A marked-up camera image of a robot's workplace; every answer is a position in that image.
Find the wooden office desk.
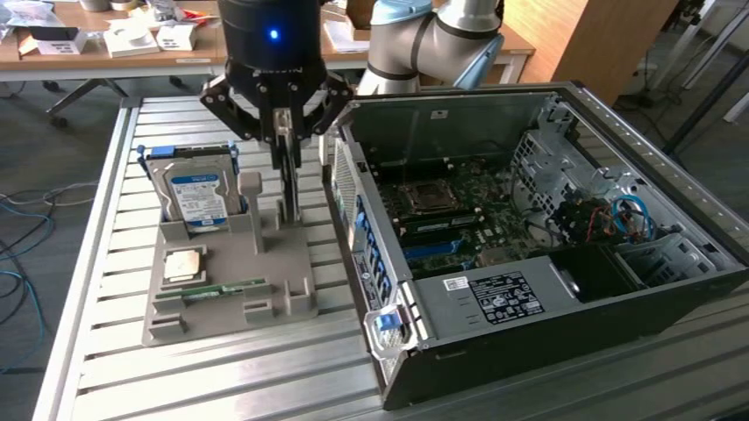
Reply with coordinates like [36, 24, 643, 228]
[0, 0, 537, 96]

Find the blue floor cable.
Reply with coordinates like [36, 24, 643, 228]
[0, 192, 55, 375]

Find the stack of white papers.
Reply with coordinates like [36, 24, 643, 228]
[323, 19, 374, 54]

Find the black plastic fan shroud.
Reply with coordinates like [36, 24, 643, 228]
[549, 243, 649, 303]

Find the grey power supply unit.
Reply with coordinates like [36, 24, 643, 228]
[406, 256, 584, 343]

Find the white box with tape roll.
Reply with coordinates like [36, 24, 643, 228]
[103, 19, 161, 59]

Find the hard disk in blue caddy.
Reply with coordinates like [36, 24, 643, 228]
[136, 139, 242, 233]

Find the brown cardboard box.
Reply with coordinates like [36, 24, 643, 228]
[345, 0, 377, 30]

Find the open black PC case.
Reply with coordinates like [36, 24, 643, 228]
[318, 81, 749, 411]

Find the blue data wire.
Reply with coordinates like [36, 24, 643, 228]
[608, 195, 659, 242]

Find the white floor cable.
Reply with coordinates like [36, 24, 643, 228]
[0, 182, 100, 208]

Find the green RAM stick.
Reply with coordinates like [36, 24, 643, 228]
[155, 276, 269, 303]

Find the metal CPU socket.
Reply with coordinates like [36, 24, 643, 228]
[404, 179, 461, 211]

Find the silver CPU chip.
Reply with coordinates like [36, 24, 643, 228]
[163, 252, 206, 284]

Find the grey plastic parts rack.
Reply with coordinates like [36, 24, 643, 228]
[142, 172, 321, 348]

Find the white box with black lid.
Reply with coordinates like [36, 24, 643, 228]
[28, 25, 90, 56]

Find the small white labelled box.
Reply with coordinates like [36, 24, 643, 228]
[157, 24, 198, 52]

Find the green motherboard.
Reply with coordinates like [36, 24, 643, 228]
[374, 157, 564, 282]

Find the RAM stick with white label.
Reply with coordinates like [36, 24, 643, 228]
[401, 213, 477, 236]

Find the silver disk bay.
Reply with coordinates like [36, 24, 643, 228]
[613, 232, 719, 287]

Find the wooden cabinet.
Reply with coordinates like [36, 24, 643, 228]
[502, 0, 680, 106]

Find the silver finned heatsink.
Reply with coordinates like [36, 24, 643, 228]
[480, 248, 517, 267]

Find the perforated metal drive cage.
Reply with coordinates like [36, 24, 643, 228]
[508, 129, 593, 229]

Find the red wire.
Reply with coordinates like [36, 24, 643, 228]
[589, 205, 622, 238]

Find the blue case latch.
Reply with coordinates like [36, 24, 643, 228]
[377, 310, 406, 334]

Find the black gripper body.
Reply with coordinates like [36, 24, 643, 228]
[219, 0, 329, 111]

